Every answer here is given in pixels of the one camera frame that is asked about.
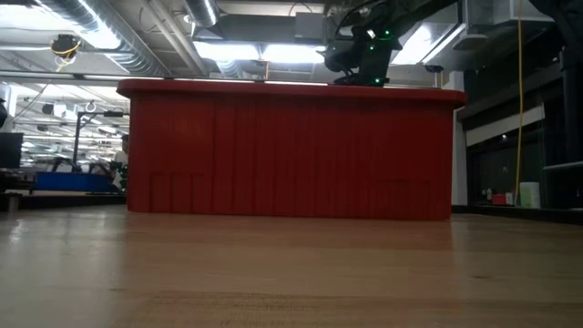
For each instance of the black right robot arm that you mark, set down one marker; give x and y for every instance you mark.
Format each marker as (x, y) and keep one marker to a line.
(391, 13)

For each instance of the red plastic ribbed bin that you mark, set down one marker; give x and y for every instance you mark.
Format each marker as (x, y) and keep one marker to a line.
(291, 150)

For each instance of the blue plastic bin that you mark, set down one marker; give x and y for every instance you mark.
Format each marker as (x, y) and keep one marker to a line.
(73, 182)

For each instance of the bright ceiling light panel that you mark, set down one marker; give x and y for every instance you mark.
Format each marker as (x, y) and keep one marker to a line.
(228, 51)
(291, 54)
(423, 45)

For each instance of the grey ceiling vent box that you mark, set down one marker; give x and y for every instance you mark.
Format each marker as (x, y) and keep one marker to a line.
(309, 26)

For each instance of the white column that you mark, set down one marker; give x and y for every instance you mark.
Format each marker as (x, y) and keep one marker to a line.
(460, 159)

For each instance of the small red box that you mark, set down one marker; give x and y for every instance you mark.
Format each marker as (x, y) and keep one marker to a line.
(498, 199)

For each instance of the white and green box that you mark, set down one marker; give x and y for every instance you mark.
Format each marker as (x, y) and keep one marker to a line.
(529, 196)

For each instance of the person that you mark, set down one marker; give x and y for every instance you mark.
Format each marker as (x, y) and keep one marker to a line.
(120, 157)

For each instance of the dark background table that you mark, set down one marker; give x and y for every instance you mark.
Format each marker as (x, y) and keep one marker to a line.
(68, 200)

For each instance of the black monitor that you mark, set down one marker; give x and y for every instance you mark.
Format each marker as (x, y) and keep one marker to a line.
(11, 150)

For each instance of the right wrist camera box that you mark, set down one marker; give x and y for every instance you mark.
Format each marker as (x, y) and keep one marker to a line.
(341, 59)

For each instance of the dark security camera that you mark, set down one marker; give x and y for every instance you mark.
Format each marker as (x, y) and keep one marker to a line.
(432, 68)

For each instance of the grey metal ceiling duct box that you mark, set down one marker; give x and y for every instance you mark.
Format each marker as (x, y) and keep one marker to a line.
(501, 11)

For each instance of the small silver ceiling duct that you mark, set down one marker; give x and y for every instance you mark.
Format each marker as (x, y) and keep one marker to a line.
(202, 11)

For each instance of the black frame post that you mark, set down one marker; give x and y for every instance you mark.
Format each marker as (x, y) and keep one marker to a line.
(571, 114)

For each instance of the large silver ceiling duct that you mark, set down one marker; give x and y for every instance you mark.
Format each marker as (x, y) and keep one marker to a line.
(127, 54)

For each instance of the black metal frame stand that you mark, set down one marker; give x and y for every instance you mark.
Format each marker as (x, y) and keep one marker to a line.
(75, 141)

